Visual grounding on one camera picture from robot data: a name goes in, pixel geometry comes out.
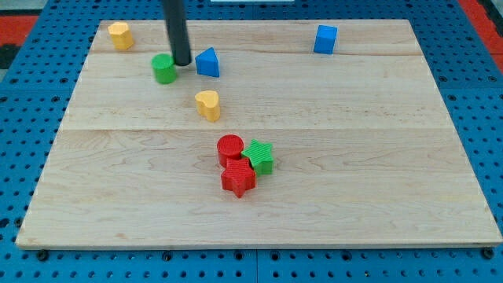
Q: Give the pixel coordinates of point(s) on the red star block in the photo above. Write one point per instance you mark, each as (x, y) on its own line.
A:
(238, 177)

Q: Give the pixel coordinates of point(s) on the blue cube block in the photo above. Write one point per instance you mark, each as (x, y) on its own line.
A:
(325, 39)

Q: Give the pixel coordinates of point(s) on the green cylinder block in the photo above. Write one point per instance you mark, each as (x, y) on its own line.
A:
(163, 68)

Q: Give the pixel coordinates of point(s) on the yellow heart block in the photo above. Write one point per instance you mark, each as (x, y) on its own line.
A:
(207, 104)

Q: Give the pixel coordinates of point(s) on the yellow pentagon block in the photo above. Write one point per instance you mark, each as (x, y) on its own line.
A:
(121, 35)

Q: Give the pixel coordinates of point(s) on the green star block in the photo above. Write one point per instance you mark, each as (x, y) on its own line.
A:
(260, 157)

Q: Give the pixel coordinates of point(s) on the wooden board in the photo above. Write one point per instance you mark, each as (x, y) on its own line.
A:
(365, 152)

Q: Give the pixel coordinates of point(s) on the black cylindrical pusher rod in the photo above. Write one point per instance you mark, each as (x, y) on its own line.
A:
(177, 31)

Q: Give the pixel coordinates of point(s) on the red cylinder block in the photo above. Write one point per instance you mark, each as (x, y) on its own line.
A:
(229, 147)

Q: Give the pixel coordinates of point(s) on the blue triangle block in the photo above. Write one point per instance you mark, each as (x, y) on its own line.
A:
(207, 63)

